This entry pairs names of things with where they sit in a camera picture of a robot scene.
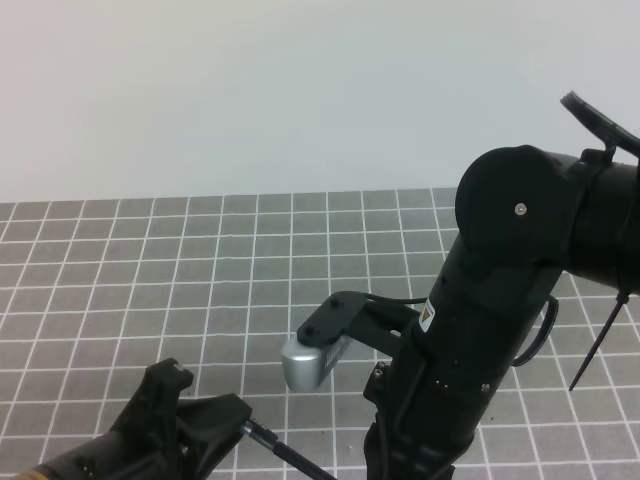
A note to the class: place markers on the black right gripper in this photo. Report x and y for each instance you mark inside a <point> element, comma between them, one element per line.
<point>429,401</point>

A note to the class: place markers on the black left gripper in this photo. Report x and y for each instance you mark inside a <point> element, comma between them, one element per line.
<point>153,439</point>

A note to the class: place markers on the black pen with silver tip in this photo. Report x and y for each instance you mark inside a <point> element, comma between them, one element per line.
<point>270,441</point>

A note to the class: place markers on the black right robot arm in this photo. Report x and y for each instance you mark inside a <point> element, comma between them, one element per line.
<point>525,216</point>

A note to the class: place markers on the grey grid tablecloth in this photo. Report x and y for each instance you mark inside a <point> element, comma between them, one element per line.
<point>94,291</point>

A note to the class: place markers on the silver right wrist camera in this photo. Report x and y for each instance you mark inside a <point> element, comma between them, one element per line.
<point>309,356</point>

